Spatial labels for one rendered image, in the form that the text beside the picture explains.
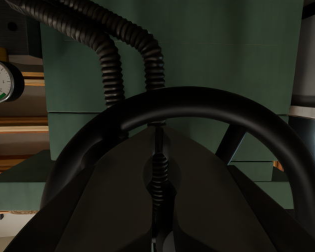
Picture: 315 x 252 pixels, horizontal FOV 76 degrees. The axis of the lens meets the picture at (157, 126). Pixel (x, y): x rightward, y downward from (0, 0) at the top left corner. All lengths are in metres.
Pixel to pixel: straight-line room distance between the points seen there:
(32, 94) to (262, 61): 2.84
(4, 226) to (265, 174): 3.58
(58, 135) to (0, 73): 0.13
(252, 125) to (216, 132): 0.19
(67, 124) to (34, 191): 0.15
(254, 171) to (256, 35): 0.25
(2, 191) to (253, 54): 0.52
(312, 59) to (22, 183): 1.95
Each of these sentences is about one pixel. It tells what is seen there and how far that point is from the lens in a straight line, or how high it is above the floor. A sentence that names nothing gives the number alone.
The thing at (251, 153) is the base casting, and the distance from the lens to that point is 0.42.
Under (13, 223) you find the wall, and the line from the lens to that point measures 3.69.
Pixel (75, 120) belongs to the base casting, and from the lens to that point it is 0.39.
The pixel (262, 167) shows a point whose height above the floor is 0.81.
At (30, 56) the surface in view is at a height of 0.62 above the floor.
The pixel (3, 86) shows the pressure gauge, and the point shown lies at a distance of 0.36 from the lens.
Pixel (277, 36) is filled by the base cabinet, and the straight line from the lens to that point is 0.43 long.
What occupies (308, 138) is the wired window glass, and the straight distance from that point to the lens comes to 2.08.
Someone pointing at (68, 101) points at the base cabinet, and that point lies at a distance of 0.39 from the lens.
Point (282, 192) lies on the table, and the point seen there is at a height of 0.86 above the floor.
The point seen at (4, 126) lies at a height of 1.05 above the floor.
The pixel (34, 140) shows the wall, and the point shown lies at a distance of 3.12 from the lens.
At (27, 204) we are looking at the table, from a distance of 0.48.
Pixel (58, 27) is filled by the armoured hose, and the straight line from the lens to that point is 0.28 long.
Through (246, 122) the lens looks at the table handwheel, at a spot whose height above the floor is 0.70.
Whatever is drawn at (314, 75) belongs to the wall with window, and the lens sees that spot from 1.98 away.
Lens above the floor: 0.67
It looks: 10 degrees up
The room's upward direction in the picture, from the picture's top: 179 degrees counter-clockwise
